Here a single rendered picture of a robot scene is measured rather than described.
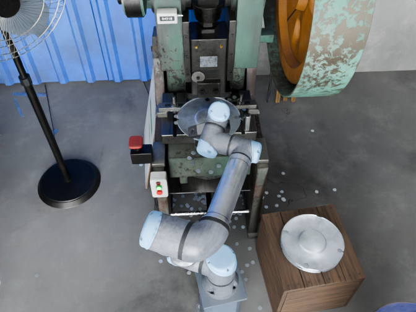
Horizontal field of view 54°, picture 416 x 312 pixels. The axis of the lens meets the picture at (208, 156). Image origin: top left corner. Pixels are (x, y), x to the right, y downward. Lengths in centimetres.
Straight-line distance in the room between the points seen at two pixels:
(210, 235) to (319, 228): 96
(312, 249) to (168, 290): 79
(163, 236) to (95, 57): 225
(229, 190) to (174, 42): 63
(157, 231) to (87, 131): 191
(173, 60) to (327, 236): 108
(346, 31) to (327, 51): 8
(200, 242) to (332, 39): 73
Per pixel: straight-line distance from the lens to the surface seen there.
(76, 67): 335
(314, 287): 196
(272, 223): 206
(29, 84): 218
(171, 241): 119
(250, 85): 222
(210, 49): 169
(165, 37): 161
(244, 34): 162
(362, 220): 262
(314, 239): 202
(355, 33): 137
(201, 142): 142
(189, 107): 193
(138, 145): 182
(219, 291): 172
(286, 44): 189
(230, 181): 130
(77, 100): 329
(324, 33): 134
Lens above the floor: 210
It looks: 50 degrees down
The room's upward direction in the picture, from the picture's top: straight up
